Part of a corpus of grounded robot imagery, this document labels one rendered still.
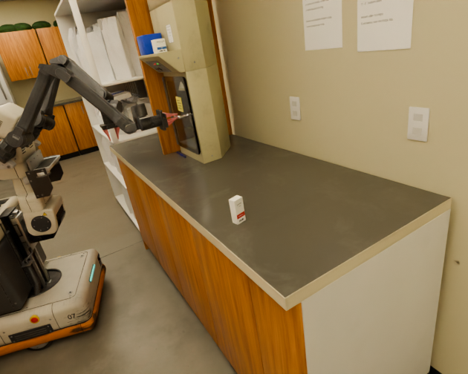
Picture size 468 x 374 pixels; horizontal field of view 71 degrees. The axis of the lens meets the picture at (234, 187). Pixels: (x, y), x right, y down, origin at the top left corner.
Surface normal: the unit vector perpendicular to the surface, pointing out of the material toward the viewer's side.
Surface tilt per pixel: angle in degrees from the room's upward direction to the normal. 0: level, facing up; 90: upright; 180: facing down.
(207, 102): 90
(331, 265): 1
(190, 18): 90
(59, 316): 90
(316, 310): 90
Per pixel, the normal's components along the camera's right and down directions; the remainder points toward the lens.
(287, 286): -0.15, -0.91
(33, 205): 0.24, 0.37
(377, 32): -0.85, 0.33
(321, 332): 0.51, 0.28
